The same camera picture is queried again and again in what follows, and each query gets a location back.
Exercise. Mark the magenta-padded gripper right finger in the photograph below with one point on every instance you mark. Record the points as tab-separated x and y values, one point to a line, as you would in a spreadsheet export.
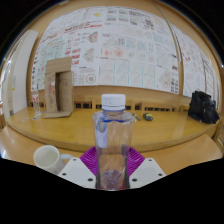
146	170

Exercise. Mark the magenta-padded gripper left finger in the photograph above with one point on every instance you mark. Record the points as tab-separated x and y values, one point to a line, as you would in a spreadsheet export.
78	171

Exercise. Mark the clear plastic water bottle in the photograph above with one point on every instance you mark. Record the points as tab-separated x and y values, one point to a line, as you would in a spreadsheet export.
113	140

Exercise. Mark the white ceramic mug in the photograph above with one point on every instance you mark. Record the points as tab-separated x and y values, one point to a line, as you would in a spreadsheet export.
48	158

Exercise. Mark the yellow black tape measure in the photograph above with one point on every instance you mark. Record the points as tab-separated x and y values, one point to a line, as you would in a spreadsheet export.
148	116

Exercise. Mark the small red-labelled plastic bottle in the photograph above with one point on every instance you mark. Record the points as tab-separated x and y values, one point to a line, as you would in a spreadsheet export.
36	103

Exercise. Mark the black bag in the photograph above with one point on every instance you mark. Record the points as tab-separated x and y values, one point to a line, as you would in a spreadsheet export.
202	106

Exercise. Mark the brown cardboard stand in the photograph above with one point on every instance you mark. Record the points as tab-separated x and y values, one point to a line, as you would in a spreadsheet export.
58	86

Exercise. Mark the white standing air conditioner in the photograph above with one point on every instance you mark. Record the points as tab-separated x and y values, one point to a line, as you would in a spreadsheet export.
18	73

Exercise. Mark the narrow printed wall poster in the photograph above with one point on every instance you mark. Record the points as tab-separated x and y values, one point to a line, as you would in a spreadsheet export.
196	66

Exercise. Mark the large printed wall poster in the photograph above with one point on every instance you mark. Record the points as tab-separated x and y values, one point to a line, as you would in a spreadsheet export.
116	50

